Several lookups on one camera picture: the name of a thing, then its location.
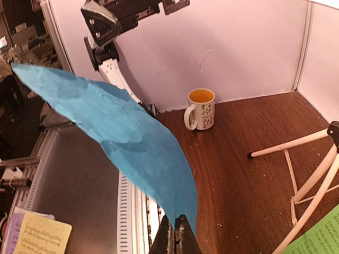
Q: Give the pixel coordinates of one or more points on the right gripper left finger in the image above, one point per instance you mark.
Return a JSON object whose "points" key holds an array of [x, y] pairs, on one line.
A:
{"points": [[164, 241]]}

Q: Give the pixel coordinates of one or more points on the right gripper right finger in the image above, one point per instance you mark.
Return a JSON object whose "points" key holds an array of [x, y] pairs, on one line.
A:
{"points": [[185, 241]]}

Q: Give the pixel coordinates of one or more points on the green sheet music paper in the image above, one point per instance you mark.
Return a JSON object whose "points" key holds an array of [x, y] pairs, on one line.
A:
{"points": [[322, 238]]}

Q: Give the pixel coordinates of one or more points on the pink music stand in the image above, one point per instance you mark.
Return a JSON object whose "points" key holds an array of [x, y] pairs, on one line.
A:
{"points": [[316, 186]]}

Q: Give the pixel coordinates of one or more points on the blue sheet music paper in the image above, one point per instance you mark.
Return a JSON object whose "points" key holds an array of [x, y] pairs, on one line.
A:
{"points": [[136, 143]]}

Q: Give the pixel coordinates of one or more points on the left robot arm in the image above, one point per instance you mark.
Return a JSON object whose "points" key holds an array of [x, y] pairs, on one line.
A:
{"points": [[106, 20]]}

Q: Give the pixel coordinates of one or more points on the yellow sheet music paper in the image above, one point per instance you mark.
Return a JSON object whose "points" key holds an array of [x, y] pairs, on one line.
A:
{"points": [[39, 234]]}

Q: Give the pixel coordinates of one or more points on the patterned mug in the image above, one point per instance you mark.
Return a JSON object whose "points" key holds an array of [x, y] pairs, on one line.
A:
{"points": [[200, 114]]}

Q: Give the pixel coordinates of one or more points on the purple sheet music paper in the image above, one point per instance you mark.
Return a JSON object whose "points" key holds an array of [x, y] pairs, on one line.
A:
{"points": [[13, 230]]}

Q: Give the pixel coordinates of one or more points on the aluminium front rail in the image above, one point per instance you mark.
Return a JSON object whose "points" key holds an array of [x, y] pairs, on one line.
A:
{"points": [[77, 184]]}

